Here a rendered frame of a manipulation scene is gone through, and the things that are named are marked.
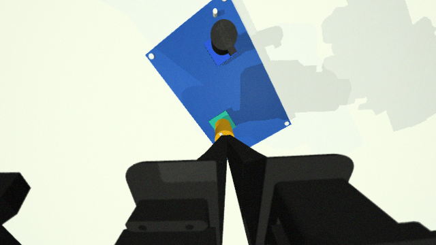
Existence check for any blue circuit board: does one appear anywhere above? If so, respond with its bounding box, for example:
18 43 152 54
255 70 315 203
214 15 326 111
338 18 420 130
145 0 291 147

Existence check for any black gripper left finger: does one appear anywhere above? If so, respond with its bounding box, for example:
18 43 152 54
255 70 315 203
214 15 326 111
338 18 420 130
125 135 228 245

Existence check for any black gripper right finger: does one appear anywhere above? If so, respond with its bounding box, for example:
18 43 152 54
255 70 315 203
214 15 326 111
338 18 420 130
226 135 354 245

